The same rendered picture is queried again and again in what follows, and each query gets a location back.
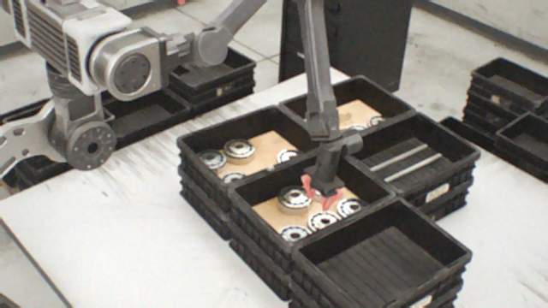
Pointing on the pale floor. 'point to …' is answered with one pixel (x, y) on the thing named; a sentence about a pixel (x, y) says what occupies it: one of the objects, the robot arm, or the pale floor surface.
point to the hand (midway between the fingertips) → (318, 202)
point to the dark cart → (352, 39)
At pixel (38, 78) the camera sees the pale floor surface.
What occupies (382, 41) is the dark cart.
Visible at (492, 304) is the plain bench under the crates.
